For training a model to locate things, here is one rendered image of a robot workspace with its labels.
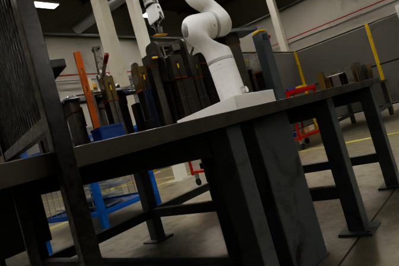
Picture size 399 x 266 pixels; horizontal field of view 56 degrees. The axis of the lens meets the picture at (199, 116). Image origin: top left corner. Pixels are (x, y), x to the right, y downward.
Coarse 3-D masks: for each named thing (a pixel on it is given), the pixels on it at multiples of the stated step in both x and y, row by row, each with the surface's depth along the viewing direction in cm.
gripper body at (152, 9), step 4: (152, 4) 214; (156, 4) 215; (148, 8) 217; (152, 8) 215; (156, 8) 214; (160, 8) 215; (148, 12) 218; (152, 12) 215; (156, 12) 213; (160, 12) 215; (148, 16) 218; (152, 16) 216; (156, 16) 214; (148, 20) 219; (152, 20) 217; (156, 20) 215; (152, 24) 219
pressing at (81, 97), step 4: (248, 68) 250; (116, 88) 194; (120, 88) 196; (124, 88) 197; (128, 88) 198; (132, 88) 208; (96, 92) 188; (100, 92) 189; (124, 92) 212; (128, 92) 216; (132, 92) 220; (68, 96) 181; (72, 96) 181; (76, 96) 182; (80, 96) 183; (84, 96) 184; (100, 96) 203; (64, 100) 180; (68, 100) 189; (80, 100) 199; (84, 100) 202; (64, 104) 198; (80, 104) 205
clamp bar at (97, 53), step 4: (96, 48) 185; (100, 48) 187; (96, 52) 185; (100, 52) 186; (96, 56) 185; (100, 56) 186; (96, 60) 185; (100, 60) 186; (96, 64) 186; (100, 64) 186; (100, 68) 186; (100, 76) 186; (104, 76) 188
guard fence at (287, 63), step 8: (248, 56) 758; (280, 56) 869; (288, 56) 901; (296, 56) 931; (248, 64) 751; (280, 64) 859; (288, 64) 890; (296, 64) 926; (280, 72) 849; (288, 72) 879; (296, 72) 914; (288, 80) 870; (296, 80) 904; (312, 120) 918
